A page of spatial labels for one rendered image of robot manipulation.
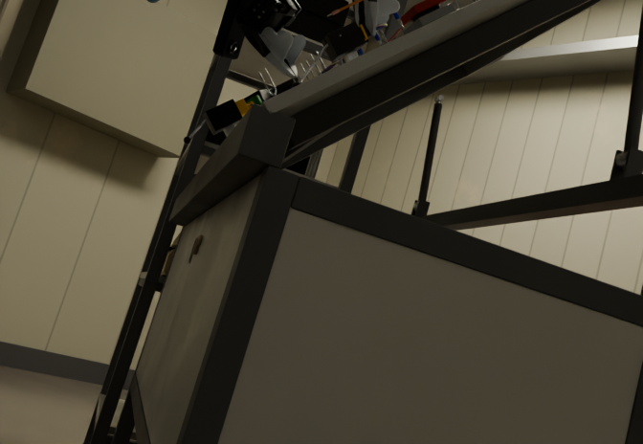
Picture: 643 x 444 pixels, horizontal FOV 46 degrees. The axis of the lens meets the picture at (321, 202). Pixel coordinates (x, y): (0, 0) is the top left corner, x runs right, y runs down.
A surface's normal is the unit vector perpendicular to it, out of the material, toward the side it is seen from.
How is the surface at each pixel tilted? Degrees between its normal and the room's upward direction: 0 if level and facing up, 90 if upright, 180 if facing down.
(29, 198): 90
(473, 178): 90
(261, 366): 90
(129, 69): 90
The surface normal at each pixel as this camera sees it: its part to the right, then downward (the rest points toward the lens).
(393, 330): 0.26, -0.09
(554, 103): -0.71, -0.33
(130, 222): 0.64, 0.06
